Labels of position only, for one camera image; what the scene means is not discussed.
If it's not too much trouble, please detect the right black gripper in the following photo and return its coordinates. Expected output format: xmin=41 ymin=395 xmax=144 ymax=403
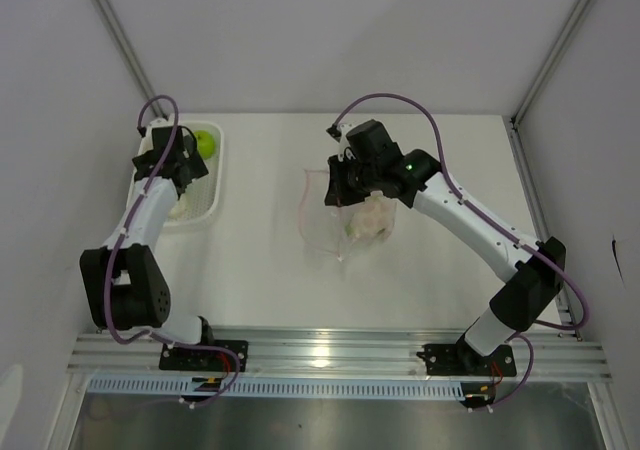
xmin=325 ymin=153 xmax=380 ymax=208

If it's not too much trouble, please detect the green leafy lettuce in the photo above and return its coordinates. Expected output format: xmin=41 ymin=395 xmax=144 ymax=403
xmin=168 ymin=193 xmax=190 ymax=220

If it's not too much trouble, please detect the clear zip top bag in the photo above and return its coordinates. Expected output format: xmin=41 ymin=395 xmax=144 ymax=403
xmin=297 ymin=169 xmax=397 ymax=262

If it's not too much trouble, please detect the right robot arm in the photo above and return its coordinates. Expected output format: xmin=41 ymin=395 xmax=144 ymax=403
xmin=325 ymin=120 xmax=566 ymax=374

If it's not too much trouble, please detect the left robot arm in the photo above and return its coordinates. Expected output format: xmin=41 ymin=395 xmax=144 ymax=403
xmin=79 ymin=125 xmax=217 ymax=370

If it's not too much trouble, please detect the green apple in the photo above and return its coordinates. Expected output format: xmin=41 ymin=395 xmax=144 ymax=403
xmin=194 ymin=130 xmax=217 ymax=160

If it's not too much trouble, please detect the white plastic basket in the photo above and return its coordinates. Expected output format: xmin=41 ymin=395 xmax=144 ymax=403
xmin=128 ymin=118 xmax=225 ymax=231

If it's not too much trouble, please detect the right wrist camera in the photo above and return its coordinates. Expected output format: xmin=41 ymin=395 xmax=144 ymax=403
xmin=326 ymin=123 xmax=354 ymax=161

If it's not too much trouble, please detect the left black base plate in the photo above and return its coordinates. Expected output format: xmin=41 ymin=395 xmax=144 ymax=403
xmin=159 ymin=340 xmax=249 ymax=373

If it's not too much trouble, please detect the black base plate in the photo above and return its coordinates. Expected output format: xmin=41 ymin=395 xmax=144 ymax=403
xmin=416 ymin=341 xmax=517 ymax=377
xmin=159 ymin=340 xmax=249 ymax=373

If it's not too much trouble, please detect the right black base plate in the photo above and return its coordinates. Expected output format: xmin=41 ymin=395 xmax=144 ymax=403
xmin=416 ymin=341 xmax=517 ymax=377

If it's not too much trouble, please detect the slotted cable duct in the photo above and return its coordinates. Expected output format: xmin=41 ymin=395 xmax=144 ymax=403
xmin=87 ymin=374 xmax=475 ymax=401

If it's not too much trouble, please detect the aluminium mounting rail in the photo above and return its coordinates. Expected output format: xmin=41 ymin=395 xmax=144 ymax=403
xmin=67 ymin=327 xmax=612 ymax=383

